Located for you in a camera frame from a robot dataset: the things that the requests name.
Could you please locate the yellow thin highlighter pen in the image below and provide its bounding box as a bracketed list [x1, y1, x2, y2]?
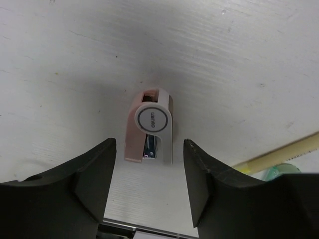
[232, 131, 319, 175]

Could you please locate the pink white mini stapler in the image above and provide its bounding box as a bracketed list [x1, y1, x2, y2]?
[124, 88, 173, 164]

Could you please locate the green translucent correction tape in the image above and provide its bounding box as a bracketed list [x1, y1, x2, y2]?
[263, 163, 301, 181]

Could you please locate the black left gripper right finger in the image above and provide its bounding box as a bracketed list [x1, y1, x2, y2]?
[183, 139, 319, 239]

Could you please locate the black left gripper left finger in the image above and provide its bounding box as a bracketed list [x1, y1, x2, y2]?
[0, 138, 116, 239]

